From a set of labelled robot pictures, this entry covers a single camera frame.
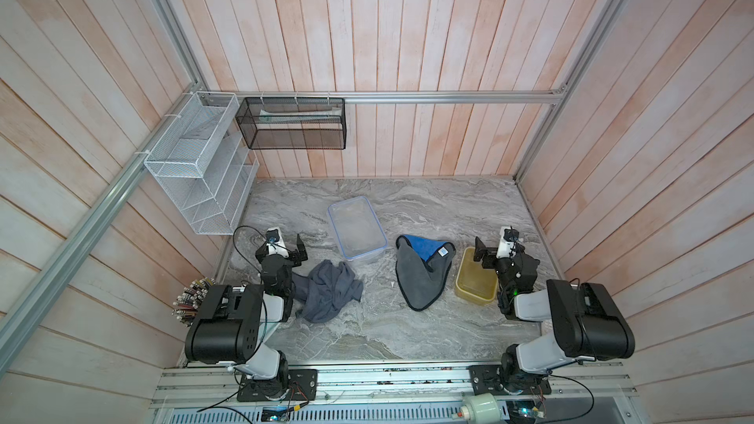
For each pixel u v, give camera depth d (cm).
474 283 91
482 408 64
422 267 93
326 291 86
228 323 46
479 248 85
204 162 69
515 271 69
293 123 104
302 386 73
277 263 72
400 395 73
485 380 73
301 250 84
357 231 107
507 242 77
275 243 76
